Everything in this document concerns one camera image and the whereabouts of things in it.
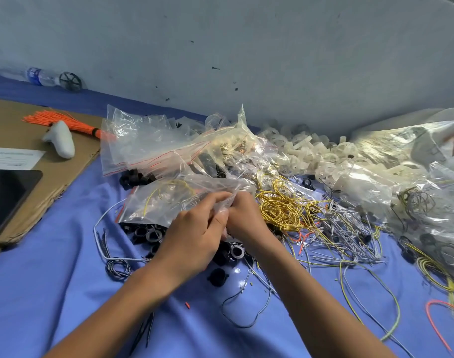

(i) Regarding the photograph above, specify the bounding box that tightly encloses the blue cloth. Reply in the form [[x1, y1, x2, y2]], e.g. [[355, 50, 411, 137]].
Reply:
[[0, 71, 454, 358]]

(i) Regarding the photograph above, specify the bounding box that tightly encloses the pile of white plastic wheels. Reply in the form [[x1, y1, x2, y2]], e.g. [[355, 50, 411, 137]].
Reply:
[[260, 123, 377, 172]]

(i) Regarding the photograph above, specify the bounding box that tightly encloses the person's left hand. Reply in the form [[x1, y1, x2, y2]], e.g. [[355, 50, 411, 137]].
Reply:
[[152, 191, 234, 286]]

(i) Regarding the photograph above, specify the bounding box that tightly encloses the pile of large plastic bags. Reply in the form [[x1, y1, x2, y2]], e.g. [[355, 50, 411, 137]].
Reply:
[[316, 108, 454, 284]]

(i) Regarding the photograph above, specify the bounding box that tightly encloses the long yellow green wire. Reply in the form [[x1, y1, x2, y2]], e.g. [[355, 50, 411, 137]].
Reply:
[[339, 261, 418, 358]]

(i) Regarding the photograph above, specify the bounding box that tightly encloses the brown cardboard sheet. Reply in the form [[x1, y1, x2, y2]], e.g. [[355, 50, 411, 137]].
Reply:
[[0, 98, 105, 262]]

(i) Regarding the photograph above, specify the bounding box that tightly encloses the heap of plastic bags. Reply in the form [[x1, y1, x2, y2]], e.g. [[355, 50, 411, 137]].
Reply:
[[182, 105, 288, 191]]

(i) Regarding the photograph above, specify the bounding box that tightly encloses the white handheld device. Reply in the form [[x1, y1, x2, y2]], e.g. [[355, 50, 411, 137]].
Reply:
[[42, 120, 76, 160]]

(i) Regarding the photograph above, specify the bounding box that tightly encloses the black smartphone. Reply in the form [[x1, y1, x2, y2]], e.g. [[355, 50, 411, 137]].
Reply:
[[0, 169, 43, 242]]

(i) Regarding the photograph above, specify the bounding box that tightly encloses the pile of yellow wires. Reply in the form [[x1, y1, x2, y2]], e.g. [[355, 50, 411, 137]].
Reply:
[[257, 179, 325, 234]]

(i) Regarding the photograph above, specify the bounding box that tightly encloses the stack of plastic bags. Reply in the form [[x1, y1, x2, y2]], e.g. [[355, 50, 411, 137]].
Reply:
[[100, 105, 206, 176]]

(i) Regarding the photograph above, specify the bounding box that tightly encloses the orange tie bundle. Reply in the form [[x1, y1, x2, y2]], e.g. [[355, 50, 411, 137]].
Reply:
[[22, 109, 112, 140]]

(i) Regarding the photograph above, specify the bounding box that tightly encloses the red wire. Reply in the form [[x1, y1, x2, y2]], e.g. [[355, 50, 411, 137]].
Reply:
[[424, 299, 454, 351]]

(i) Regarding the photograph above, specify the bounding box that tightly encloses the clear zip plastic bag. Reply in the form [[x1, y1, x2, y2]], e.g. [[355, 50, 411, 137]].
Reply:
[[119, 173, 258, 228]]

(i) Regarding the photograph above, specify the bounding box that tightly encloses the person's left forearm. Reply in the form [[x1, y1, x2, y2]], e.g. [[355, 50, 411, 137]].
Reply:
[[44, 261, 191, 358]]

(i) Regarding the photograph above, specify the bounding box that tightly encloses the black round wheel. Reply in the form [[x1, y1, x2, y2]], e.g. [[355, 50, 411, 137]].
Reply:
[[59, 71, 84, 92]]

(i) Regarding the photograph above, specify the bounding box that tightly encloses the person's right forearm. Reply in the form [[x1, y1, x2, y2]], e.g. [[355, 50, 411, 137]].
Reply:
[[253, 238, 395, 358]]

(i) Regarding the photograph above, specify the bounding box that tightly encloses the person's right hand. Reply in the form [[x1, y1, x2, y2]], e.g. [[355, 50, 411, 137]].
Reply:
[[225, 191, 285, 255]]

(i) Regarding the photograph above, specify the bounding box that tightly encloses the pile of black plastic rings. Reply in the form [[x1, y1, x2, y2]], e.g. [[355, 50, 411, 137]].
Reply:
[[119, 169, 250, 288]]

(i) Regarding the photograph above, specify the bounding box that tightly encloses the pile of grey white wires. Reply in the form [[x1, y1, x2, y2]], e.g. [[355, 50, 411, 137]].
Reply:
[[301, 201, 384, 266]]

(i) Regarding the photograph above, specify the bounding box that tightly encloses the white paper sheet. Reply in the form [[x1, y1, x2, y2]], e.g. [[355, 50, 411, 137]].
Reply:
[[0, 147, 46, 172]]

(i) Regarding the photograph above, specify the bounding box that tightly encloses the clear plastic water bottle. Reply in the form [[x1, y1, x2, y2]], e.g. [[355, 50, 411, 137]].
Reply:
[[0, 67, 64, 87]]

